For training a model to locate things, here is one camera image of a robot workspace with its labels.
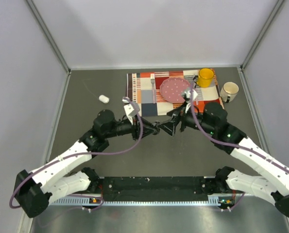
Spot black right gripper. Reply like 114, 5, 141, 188
157, 100, 216, 137

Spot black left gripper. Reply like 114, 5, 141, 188
104, 113, 156, 141

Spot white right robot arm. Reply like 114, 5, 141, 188
158, 102, 289, 218

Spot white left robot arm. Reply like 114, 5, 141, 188
10, 104, 159, 218

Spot white earbud case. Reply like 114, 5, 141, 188
98, 95, 110, 104

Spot pink polka dot plate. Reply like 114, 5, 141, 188
160, 78, 190, 104

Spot colourful patterned placemat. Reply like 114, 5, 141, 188
126, 69, 223, 117

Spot pink fork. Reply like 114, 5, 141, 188
150, 73, 156, 103

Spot yellow mug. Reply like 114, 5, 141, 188
196, 68, 214, 88

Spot white enamel mug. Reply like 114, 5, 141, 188
220, 82, 239, 103

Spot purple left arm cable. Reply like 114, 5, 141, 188
8, 97, 144, 220

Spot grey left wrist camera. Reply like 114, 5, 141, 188
124, 102, 140, 125

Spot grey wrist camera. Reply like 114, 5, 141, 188
181, 88, 196, 102
124, 102, 140, 125

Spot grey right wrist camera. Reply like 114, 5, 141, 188
181, 88, 196, 102

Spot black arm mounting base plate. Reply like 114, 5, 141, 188
102, 177, 207, 201

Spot slotted grey cable duct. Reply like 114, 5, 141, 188
50, 196, 235, 207

